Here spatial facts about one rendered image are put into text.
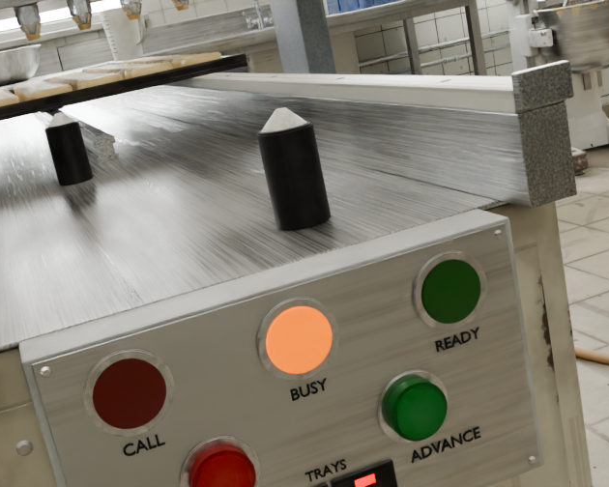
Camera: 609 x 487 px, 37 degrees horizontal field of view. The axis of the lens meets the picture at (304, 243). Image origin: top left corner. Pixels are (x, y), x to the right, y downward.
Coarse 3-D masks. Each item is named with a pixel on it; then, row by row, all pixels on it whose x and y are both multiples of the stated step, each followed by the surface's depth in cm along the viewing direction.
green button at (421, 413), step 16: (416, 384) 44; (432, 384) 44; (400, 400) 44; (416, 400) 44; (432, 400) 44; (400, 416) 44; (416, 416) 44; (432, 416) 44; (400, 432) 44; (416, 432) 44; (432, 432) 44
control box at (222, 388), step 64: (320, 256) 45; (384, 256) 43; (448, 256) 44; (512, 256) 46; (128, 320) 41; (192, 320) 40; (256, 320) 41; (384, 320) 44; (512, 320) 46; (64, 384) 39; (192, 384) 41; (256, 384) 42; (320, 384) 43; (384, 384) 44; (448, 384) 45; (512, 384) 47; (64, 448) 40; (128, 448) 40; (192, 448) 42; (256, 448) 43; (320, 448) 44; (384, 448) 45; (448, 448) 46; (512, 448) 48
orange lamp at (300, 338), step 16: (288, 320) 42; (304, 320) 42; (320, 320) 42; (272, 336) 42; (288, 336) 42; (304, 336) 42; (320, 336) 42; (272, 352) 42; (288, 352) 42; (304, 352) 42; (320, 352) 42; (288, 368) 42; (304, 368) 42
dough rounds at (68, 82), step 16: (128, 64) 154; (144, 64) 123; (160, 64) 110; (176, 64) 117; (192, 64) 111; (64, 80) 134; (80, 80) 113; (96, 80) 107; (112, 80) 108; (0, 96) 115; (16, 96) 112; (32, 96) 106
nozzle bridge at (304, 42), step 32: (0, 0) 105; (32, 0) 106; (64, 0) 114; (96, 0) 131; (288, 0) 127; (320, 0) 125; (288, 32) 130; (320, 32) 126; (288, 64) 134; (320, 64) 127
